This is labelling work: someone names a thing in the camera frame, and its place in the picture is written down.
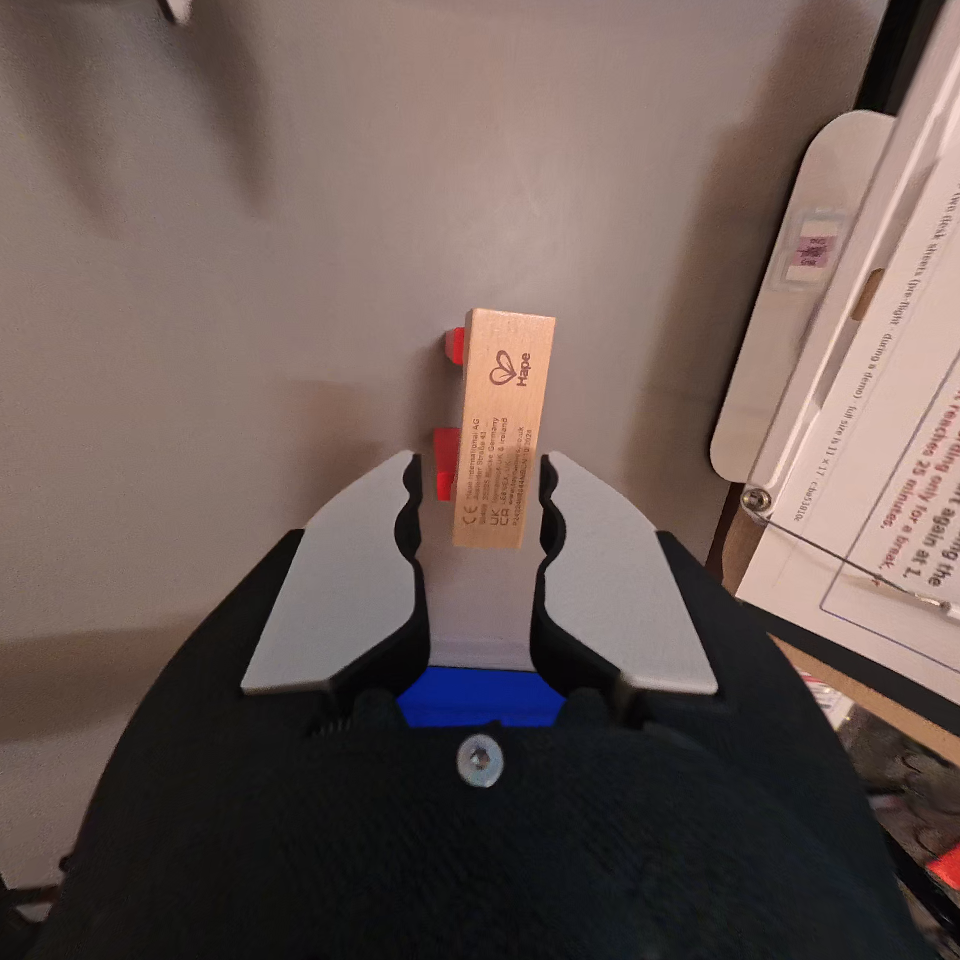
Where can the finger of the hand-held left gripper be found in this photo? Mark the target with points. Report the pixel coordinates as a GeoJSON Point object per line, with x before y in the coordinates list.
{"type": "Point", "coordinates": [178, 9]}

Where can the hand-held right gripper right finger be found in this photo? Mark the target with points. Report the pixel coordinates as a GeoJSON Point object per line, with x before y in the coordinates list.
{"type": "Point", "coordinates": [622, 600]}

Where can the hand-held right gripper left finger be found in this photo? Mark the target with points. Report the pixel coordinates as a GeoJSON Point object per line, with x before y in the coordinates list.
{"type": "Point", "coordinates": [337, 600]}

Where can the blue plastic bin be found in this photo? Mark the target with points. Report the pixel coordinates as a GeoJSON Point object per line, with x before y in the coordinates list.
{"type": "Point", "coordinates": [480, 697]}

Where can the red wooden plank block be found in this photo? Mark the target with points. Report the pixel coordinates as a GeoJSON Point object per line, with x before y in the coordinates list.
{"type": "Point", "coordinates": [454, 346]}
{"type": "Point", "coordinates": [445, 457]}

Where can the printed natural wooden plank block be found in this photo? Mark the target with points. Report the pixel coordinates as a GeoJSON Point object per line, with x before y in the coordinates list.
{"type": "Point", "coordinates": [502, 420]}

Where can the printed instruction sheet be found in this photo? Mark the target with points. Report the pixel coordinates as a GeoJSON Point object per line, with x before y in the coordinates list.
{"type": "Point", "coordinates": [900, 450]}

